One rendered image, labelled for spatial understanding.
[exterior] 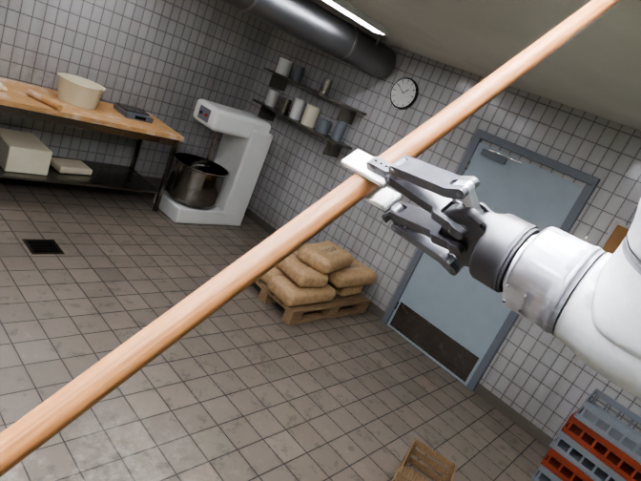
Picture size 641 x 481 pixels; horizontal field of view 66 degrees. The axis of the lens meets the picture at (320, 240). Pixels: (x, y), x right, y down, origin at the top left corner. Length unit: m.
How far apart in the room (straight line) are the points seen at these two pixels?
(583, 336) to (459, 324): 4.44
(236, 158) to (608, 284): 5.55
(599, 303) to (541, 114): 4.35
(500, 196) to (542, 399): 1.79
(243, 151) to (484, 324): 3.18
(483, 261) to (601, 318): 0.11
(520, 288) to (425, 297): 4.55
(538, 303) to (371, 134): 5.08
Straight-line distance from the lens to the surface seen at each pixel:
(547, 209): 4.61
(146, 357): 0.50
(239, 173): 5.83
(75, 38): 5.78
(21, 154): 5.17
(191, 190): 5.57
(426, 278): 5.01
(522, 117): 4.82
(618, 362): 0.47
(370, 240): 5.37
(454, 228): 0.52
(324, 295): 4.59
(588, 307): 0.46
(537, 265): 0.47
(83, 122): 5.10
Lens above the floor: 2.04
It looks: 17 degrees down
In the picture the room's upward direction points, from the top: 23 degrees clockwise
